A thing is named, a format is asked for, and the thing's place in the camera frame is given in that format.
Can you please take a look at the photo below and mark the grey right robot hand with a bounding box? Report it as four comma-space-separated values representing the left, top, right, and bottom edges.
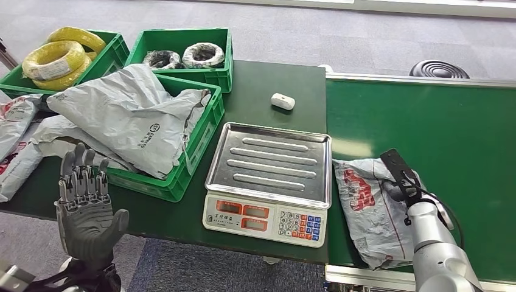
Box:
383, 180, 408, 203

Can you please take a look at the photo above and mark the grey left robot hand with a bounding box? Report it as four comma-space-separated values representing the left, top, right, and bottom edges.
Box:
54, 143, 130, 270

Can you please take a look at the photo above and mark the grey package with red print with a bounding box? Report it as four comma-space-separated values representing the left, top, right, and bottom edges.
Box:
332, 158, 424, 270

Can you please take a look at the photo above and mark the white package with red print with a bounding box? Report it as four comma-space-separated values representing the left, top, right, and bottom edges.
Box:
0, 141, 44, 204

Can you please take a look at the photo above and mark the crumpled grey package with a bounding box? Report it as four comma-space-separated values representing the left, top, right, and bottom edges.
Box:
30, 114, 136, 172

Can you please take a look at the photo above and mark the green conveyor belt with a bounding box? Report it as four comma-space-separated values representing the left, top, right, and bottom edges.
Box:
324, 72, 516, 292

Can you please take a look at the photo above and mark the large grey express package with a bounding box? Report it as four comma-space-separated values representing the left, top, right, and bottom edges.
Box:
46, 63, 212, 181

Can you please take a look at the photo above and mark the grey package with red logo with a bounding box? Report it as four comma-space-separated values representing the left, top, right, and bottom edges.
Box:
0, 94, 44, 162

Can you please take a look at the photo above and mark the black ribbed round disc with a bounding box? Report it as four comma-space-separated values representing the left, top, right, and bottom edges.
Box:
409, 59, 470, 79

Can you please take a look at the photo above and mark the white scale with steel tray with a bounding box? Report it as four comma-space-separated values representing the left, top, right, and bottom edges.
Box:
201, 122, 332, 249

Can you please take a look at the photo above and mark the small white oval device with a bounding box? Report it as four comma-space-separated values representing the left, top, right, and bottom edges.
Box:
270, 92, 296, 111

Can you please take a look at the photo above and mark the green crate holding packages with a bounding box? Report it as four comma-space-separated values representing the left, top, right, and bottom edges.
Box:
105, 74, 225, 204

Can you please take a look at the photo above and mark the green crate holding yellow coils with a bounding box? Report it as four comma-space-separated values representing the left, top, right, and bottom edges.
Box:
0, 30, 131, 100

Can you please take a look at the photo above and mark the grey metal pole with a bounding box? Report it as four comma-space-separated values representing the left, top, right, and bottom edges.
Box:
0, 38, 19, 71

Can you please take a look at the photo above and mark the green crate holding black coils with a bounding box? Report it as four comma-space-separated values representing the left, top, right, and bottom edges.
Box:
124, 27, 234, 94

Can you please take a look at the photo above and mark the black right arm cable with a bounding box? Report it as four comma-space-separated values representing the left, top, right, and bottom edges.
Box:
437, 195, 465, 251

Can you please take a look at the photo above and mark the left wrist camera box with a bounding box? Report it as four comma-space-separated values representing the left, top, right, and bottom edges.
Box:
0, 262, 37, 292

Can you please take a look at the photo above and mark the yellow wire coil with label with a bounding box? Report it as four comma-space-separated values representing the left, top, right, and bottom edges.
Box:
21, 40, 86, 82

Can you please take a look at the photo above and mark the black wrapped wire coil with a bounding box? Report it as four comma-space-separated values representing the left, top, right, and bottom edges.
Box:
142, 50, 183, 71
181, 42, 226, 70

